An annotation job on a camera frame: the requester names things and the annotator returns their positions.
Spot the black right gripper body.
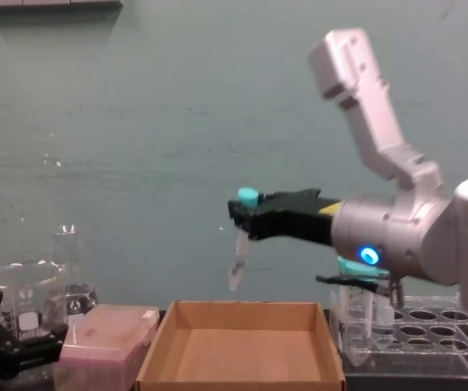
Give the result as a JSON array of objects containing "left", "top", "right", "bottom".
[{"left": 254, "top": 188, "right": 343, "bottom": 249}]

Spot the clear tube with teal cap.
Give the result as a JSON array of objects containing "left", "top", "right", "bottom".
[{"left": 227, "top": 186, "right": 260, "bottom": 292}]

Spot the clear glass beaker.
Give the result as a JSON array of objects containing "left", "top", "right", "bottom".
[{"left": 0, "top": 260, "right": 70, "bottom": 340}]

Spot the clear glass conical flask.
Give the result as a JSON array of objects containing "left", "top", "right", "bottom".
[{"left": 50, "top": 222, "right": 99, "bottom": 327}]

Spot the pink pipette tip box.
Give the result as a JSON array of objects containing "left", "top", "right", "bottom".
[{"left": 53, "top": 303, "right": 161, "bottom": 391}]

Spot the large tube with teal cap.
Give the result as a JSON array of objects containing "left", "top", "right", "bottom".
[{"left": 336, "top": 255, "right": 391, "bottom": 368}]

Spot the clear uncapped tube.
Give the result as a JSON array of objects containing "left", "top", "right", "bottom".
[{"left": 371, "top": 291, "right": 397, "bottom": 340}]

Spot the shallow brown cardboard tray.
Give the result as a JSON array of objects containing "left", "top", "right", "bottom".
[{"left": 135, "top": 300, "right": 347, "bottom": 391}]

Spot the clear acrylic tube rack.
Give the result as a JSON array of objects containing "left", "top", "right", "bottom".
[{"left": 329, "top": 289, "right": 468, "bottom": 383}]

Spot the grey wall fixture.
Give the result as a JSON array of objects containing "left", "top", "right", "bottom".
[{"left": 0, "top": 0, "right": 124, "bottom": 14}]

